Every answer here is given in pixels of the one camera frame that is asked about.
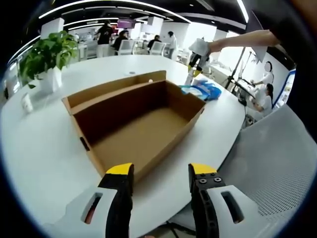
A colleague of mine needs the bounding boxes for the white mesh office chair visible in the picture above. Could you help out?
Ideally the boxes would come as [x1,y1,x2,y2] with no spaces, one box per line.
[118,39,136,56]
[150,41,166,57]
[170,104,315,238]

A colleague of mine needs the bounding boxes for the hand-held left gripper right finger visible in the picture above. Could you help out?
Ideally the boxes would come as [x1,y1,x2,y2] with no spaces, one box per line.
[188,163,264,238]

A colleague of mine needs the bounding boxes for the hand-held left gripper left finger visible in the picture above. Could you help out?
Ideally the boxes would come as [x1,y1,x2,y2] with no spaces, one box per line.
[48,163,135,238]

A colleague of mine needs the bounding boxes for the purple wall screen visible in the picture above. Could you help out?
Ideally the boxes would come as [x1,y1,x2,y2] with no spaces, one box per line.
[117,19,136,28]

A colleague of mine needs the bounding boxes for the grey flat panel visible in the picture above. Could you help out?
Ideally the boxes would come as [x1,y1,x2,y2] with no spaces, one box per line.
[251,9,269,62]

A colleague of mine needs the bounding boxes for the green plant in white pot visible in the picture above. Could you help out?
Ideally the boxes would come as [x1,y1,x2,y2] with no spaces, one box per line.
[19,30,79,92]

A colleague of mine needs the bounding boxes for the brown cardboard shoe box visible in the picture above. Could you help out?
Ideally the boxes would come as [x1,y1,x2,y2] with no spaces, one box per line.
[61,70,207,183]

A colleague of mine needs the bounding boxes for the white paper cup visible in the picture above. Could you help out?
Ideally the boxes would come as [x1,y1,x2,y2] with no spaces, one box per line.
[21,93,34,113]

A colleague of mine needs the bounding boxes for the blue plastic tissue pack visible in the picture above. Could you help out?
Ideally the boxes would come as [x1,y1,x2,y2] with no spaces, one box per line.
[198,80,222,101]

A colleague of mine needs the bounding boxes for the black tripod stand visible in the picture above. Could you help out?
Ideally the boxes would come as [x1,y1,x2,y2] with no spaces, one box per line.
[220,47,258,95]

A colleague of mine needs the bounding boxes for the ceiling light strips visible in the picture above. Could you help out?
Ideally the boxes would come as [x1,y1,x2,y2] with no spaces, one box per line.
[14,0,248,48]

